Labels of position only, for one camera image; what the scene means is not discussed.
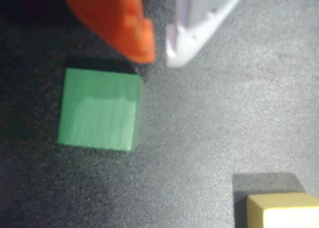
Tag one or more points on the orange moving gripper finger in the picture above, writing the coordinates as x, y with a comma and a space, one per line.
117, 21

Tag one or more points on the green wooden cube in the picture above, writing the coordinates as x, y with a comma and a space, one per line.
99, 113

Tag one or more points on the black table mat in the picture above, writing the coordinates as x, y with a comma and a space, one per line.
199, 138

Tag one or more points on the yellow wooden cube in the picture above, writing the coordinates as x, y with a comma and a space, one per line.
286, 213

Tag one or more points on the white fixed gripper finger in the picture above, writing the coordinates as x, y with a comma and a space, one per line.
197, 26

